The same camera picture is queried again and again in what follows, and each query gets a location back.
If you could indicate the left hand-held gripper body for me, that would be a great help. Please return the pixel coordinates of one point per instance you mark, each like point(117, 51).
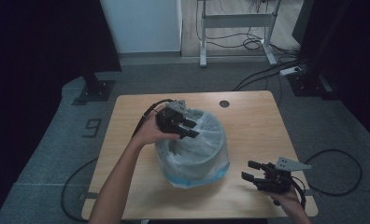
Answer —
point(169, 121)

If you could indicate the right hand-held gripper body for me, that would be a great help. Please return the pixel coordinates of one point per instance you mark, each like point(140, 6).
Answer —
point(278, 182)

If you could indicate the white blue-edged plastic bag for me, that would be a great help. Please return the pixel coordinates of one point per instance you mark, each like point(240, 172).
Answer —
point(205, 155)

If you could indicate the person's right hand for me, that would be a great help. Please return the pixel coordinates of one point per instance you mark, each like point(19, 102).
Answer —
point(287, 200)

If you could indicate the person's left hand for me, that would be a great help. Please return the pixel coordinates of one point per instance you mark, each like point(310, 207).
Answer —
point(149, 132)

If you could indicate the grey tape strip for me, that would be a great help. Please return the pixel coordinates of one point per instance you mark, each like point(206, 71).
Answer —
point(309, 192)
point(86, 196)

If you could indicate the dark round table grommet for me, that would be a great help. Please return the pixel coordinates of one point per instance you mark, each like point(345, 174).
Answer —
point(224, 104)

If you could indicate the black stand base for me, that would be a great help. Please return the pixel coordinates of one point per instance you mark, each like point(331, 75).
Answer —
point(96, 90)

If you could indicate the black stand with base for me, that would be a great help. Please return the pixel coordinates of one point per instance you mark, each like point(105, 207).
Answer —
point(310, 84)

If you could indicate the white panel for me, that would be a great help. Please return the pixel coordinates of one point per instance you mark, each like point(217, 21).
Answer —
point(142, 25)

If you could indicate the white power strip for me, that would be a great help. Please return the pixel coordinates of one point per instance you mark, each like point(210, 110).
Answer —
point(289, 71)

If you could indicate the dark curtain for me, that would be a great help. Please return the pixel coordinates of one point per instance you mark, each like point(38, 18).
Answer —
point(33, 62)
point(360, 62)

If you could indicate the white metal stand frame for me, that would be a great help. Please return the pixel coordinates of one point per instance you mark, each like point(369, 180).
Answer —
point(236, 21)

